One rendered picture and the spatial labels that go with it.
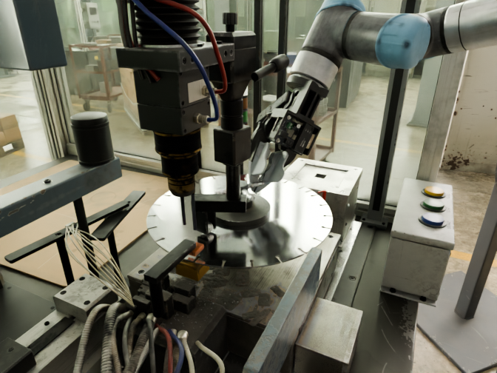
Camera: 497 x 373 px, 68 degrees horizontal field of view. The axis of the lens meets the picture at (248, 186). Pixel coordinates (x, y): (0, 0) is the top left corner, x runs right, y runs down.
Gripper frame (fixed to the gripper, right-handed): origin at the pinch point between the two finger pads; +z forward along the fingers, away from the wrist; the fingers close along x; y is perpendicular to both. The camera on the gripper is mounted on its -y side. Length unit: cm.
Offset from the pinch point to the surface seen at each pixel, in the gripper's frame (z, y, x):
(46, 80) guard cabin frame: 3, -96, -54
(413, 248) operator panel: -1.9, 10.0, 31.1
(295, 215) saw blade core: 1.7, 6.1, 7.0
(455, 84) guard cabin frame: -38, -5, 36
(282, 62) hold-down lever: -17.8, 13.8, -9.9
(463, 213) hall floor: -32, -126, 205
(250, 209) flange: 4.1, 3.9, -0.4
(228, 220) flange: 7.0, 5.8, -4.0
